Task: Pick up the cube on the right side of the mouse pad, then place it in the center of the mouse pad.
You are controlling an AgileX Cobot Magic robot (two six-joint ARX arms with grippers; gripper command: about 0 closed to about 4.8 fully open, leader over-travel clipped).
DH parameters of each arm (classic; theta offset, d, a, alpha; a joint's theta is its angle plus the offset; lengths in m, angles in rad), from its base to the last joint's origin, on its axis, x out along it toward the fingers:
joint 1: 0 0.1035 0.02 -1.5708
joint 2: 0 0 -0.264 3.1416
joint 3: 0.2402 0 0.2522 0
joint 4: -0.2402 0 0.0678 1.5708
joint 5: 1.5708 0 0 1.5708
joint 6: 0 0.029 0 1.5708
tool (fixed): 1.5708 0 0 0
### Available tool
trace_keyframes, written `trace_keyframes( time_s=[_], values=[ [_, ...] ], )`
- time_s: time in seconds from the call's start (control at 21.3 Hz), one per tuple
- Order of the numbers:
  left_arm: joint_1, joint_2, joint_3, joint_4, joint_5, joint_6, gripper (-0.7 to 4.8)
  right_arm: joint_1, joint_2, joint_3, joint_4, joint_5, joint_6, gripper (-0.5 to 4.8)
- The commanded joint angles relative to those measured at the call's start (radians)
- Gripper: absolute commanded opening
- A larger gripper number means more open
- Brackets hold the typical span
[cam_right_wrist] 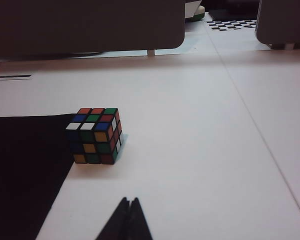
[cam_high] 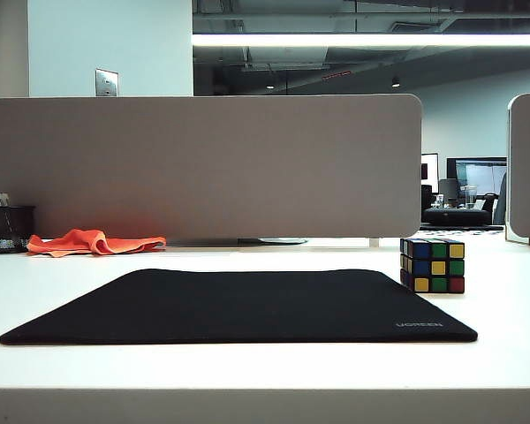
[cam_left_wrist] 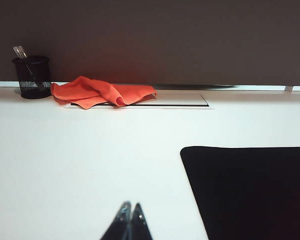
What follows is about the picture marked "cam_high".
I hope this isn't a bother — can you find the multicoloured puzzle cube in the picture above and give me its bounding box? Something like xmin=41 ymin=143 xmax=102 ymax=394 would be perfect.
xmin=399 ymin=237 xmax=466 ymax=294

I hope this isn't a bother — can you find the black fabric mouse pad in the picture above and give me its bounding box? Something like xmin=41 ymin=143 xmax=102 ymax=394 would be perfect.
xmin=0 ymin=268 xmax=479 ymax=347

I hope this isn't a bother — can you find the wide beige desk divider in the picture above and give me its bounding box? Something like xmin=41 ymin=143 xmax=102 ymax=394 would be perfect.
xmin=0 ymin=93 xmax=424 ymax=240

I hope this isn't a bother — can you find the orange cloth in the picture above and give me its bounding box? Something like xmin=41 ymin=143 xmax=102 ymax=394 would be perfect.
xmin=26 ymin=228 xmax=168 ymax=257

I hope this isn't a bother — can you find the round dark ottoman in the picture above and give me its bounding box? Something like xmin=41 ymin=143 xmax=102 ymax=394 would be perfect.
xmin=422 ymin=207 xmax=491 ymax=228

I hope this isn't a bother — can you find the large dark display screen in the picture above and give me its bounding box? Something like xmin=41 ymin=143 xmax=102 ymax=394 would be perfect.
xmin=445 ymin=156 xmax=509 ymax=199

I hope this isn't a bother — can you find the black mesh pen holder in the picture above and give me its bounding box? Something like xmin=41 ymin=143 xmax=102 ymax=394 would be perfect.
xmin=0 ymin=204 xmax=36 ymax=254

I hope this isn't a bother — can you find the narrow beige desk divider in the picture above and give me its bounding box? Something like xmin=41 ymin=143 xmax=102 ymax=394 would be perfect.
xmin=506 ymin=93 xmax=530 ymax=246

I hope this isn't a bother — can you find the metal wall switch plate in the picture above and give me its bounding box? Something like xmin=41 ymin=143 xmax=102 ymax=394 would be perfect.
xmin=95 ymin=67 xmax=119 ymax=97

